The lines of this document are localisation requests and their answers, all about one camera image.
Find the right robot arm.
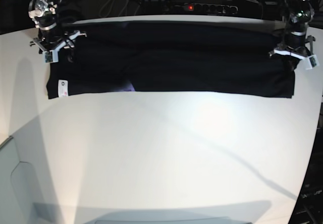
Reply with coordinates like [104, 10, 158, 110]
[28, 0, 87, 63]

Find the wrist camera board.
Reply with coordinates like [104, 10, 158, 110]
[305, 54, 319, 70]
[42, 50, 59, 64]

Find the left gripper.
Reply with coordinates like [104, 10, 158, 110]
[268, 31, 315, 72]

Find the black T-shirt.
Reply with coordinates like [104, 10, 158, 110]
[46, 22, 295, 99]

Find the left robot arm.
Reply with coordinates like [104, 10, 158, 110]
[268, 0, 319, 70]

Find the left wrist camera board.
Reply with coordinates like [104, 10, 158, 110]
[305, 54, 319, 70]

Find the black power strip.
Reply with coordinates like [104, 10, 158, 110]
[169, 3, 239, 16]

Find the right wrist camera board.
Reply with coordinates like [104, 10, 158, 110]
[42, 50, 59, 64]

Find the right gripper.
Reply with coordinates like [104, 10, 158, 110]
[29, 24, 87, 63]

